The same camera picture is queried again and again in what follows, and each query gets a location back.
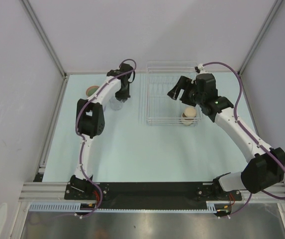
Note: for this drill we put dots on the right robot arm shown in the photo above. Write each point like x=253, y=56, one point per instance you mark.
x=264, y=163

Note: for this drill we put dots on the green cup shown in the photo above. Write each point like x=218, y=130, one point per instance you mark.
x=91, y=90

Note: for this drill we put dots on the white cable duct right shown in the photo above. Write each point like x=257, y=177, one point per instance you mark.
x=221, y=206

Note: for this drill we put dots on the white cable duct left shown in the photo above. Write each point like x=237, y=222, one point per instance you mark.
x=54, y=207

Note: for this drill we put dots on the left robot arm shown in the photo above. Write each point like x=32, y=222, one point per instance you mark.
x=90, y=120

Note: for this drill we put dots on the beige cup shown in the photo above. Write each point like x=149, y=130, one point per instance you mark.
x=188, y=116

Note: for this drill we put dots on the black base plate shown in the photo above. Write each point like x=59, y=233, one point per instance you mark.
x=149, y=195

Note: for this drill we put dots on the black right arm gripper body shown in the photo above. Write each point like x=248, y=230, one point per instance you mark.
x=197, y=97

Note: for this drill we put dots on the aluminium frame rail front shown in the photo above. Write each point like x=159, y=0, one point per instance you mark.
x=55, y=191

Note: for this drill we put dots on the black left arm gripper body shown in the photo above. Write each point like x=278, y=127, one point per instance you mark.
x=123, y=93

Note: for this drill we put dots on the white cable duct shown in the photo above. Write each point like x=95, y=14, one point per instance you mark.
x=54, y=207
x=221, y=206

